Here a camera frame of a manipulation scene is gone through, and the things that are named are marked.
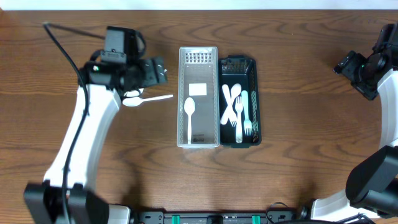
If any white plastic spoon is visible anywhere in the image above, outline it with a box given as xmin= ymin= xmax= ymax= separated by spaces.
xmin=184 ymin=97 xmax=195 ymax=144
xmin=122 ymin=95 xmax=173 ymax=107
xmin=124 ymin=88 xmax=144 ymax=98

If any white plastic spoon bottom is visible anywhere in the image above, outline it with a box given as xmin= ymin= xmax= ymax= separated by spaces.
xmin=184 ymin=97 xmax=195 ymax=144

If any pink-white plastic spoon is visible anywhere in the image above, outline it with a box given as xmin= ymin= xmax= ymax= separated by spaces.
xmin=220 ymin=83 xmax=241 ymax=127

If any pink-white plastic fork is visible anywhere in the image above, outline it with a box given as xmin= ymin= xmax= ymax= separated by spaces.
xmin=220 ymin=84 xmax=237 ymax=127

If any cream plastic fork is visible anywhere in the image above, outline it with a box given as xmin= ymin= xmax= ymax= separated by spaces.
xmin=235 ymin=96 xmax=243 ymax=143

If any mint green plastic fork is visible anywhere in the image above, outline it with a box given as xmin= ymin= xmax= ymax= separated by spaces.
xmin=241 ymin=90 xmax=252 ymax=136

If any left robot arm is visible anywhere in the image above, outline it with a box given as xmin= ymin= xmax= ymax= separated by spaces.
xmin=24 ymin=57 xmax=167 ymax=223

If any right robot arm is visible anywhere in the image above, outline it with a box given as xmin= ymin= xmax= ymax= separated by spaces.
xmin=301 ymin=49 xmax=397 ymax=222

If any clear plastic mesh basket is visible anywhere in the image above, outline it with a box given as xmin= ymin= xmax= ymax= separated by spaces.
xmin=177 ymin=47 xmax=220 ymax=149

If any black plastic mesh basket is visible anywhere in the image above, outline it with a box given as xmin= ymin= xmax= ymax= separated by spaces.
xmin=218 ymin=55 xmax=261 ymax=148

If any left black cable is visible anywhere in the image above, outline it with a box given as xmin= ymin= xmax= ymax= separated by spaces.
xmin=42 ymin=22 xmax=106 ymax=224

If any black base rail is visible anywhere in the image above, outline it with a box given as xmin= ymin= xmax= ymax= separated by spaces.
xmin=105 ymin=207 xmax=371 ymax=224

